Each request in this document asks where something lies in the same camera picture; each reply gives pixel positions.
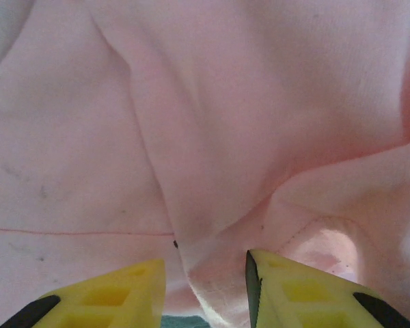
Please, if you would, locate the black-yellow left gripper left finger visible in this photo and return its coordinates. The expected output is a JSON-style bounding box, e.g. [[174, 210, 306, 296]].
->
[[0, 258, 167, 328]]

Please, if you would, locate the black-yellow left gripper right finger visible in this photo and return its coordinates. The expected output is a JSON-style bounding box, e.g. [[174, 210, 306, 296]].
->
[[245, 248, 410, 328]]

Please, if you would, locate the pink t-shirt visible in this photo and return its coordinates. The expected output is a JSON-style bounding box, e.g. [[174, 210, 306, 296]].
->
[[0, 0, 410, 328]]

